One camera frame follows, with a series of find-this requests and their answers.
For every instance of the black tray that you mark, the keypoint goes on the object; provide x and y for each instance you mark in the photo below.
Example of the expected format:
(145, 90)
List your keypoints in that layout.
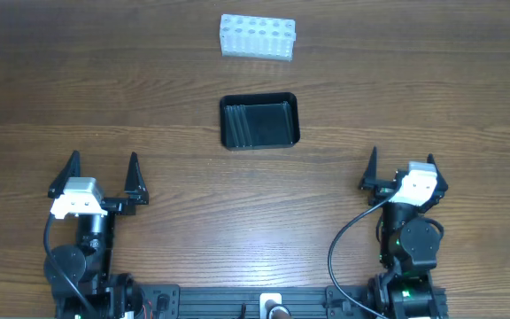
(259, 122)

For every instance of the white test tube rack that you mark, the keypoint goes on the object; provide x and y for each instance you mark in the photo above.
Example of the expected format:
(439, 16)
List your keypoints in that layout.
(257, 42)

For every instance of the mounting rail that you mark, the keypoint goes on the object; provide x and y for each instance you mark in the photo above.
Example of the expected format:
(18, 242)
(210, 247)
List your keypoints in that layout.
(219, 303)

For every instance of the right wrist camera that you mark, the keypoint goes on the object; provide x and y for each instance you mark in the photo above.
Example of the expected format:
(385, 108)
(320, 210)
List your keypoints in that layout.
(414, 184)

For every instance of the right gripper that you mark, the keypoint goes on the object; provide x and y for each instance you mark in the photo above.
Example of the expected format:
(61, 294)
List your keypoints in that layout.
(384, 188)

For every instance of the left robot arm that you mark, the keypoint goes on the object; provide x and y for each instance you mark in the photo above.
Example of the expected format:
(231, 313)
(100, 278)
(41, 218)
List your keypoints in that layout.
(91, 248)

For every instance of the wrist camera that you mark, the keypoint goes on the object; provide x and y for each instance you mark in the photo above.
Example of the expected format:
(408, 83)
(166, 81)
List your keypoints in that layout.
(414, 184)
(78, 195)

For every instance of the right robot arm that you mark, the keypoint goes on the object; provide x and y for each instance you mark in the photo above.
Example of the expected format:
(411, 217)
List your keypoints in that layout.
(414, 243)

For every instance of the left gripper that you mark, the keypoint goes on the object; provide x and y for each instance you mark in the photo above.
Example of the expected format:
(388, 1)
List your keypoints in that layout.
(120, 206)

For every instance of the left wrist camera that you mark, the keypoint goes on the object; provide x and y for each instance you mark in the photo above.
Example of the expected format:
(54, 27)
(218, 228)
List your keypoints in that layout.
(78, 195)

